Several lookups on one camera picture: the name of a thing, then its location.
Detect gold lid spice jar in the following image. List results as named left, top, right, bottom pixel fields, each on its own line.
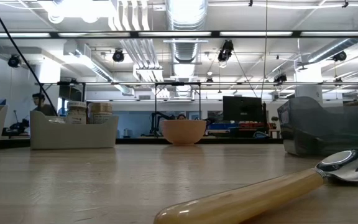
left=88, top=102, right=114, bottom=125

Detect white lid spice jar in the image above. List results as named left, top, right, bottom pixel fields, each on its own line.
left=65, top=101, right=88, bottom=125

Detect orange bowl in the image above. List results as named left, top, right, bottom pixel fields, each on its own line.
left=160, top=119, right=208, bottom=146

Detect black monitor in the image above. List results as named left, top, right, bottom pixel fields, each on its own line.
left=222, top=95, right=267, bottom=123

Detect black ceiling spotlight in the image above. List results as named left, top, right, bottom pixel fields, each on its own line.
left=218, top=39, right=234, bottom=63
left=333, top=50, right=347, bottom=62
left=273, top=73, right=288, bottom=85
left=112, top=49, right=126, bottom=63
left=7, top=54, right=21, bottom=68

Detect black plastic tray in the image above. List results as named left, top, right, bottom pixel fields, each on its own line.
left=277, top=96, right=358, bottom=157

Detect black background rig frame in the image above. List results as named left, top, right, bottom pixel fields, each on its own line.
left=35, top=80, right=87, bottom=113
left=154, top=82, right=202, bottom=121

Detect silver ventilation duct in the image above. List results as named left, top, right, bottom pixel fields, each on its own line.
left=165, top=0, right=209, bottom=99

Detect black aluminium rig frame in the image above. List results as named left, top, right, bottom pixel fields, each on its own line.
left=0, top=30, right=358, bottom=39

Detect thin hanging cable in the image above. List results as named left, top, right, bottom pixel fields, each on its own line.
left=261, top=0, right=269, bottom=99

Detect yellow handled spoon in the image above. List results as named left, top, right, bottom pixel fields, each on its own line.
left=153, top=147, right=358, bottom=224

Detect black left wrist camera cable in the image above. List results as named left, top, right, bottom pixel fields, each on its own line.
left=0, top=0, right=59, bottom=116

